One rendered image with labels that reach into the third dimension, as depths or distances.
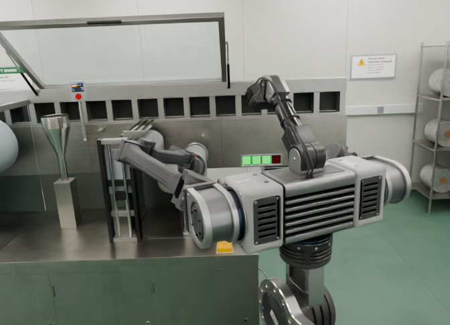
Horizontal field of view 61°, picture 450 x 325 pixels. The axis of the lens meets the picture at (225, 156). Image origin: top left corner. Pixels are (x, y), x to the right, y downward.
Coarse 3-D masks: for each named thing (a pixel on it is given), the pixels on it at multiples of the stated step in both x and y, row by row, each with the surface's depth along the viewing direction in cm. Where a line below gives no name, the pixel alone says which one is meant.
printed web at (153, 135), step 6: (150, 132) 210; (156, 132) 215; (138, 138) 196; (144, 138) 195; (150, 138) 199; (156, 138) 206; (162, 138) 216; (156, 144) 199; (162, 144) 213; (192, 150) 206; (198, 150) 209; (204, 150) 219; (204, 156) 211; (138, 174) 215; (138, 180) 214; (138, 186) 214; (138, 192) 213; (168, 192) 202; (144, 198) 227; (144, 204) 227; (144, 210) 226
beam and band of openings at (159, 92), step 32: (0, 96) 222; (32, 96) 222; (64, 96) 221; (96, 96) 221; (128, 96) 221; (160, 96) 221; (192, 96) 221; (224, 96) 228; (288, 96) 221; (320, 96) 228
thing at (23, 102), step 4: (24, 100) 219; (28, 100) 221; (4, 104) 202; (8, 104) 201; (12, 104) 205; (16, 104) 209; (20, 104) 213; (24, 104) 217; (28, 104) 221; (0, 108) 194; (4, 108) 197; (8, 108) 201; (12, 108) 205
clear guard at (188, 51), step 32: (0, 32) 180; (32, 32) 180; (64, 32) 181; (96, 32) 182; (128, 32) 182; (160, 32) 183; (192, 32) 183; (32, 64) 203; (64, 64) 204; (96, 64) 205; (128, 64) 205; (160, 64) 206; (192, 64) 207
